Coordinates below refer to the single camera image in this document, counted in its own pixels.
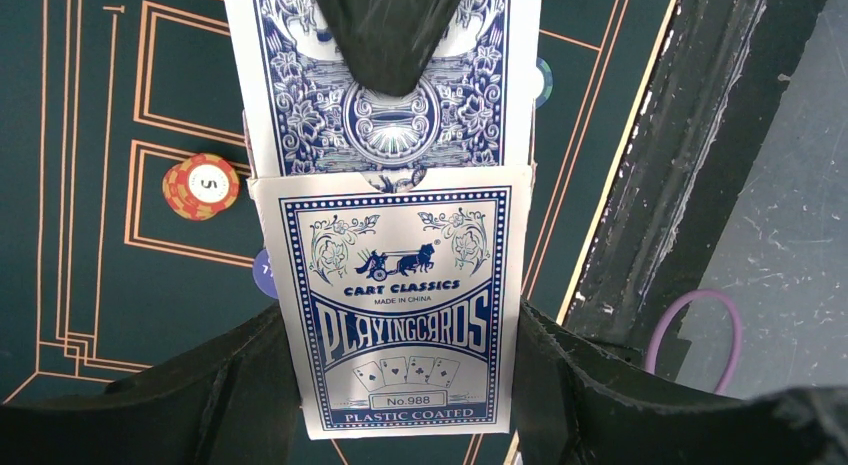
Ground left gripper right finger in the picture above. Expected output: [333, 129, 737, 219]
[513, 304, 847, 464]

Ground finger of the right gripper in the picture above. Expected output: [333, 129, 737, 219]
[316, 0, 461, 97]

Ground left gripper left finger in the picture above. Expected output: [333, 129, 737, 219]
[1, 305, 301, 464]

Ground stack of playing cards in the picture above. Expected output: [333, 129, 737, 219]
[224, 0, 542, 191]

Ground purple small blind button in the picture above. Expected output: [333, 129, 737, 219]
[252, 248, 278, 300]

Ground green blue chip stack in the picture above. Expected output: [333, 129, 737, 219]
[535, 57, 554, 109]

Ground blue playing card deck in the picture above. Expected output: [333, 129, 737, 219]
[250, 165, 534, 440]

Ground orange chips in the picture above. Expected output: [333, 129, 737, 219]
[162, 153, 240, 221]

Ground green poker table mat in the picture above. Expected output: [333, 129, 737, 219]
[1, 0, 678, 400]

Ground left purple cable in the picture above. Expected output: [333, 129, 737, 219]
[644, 288, 744, 396]

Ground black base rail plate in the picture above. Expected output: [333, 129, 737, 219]
[564, 0, 847, 397]

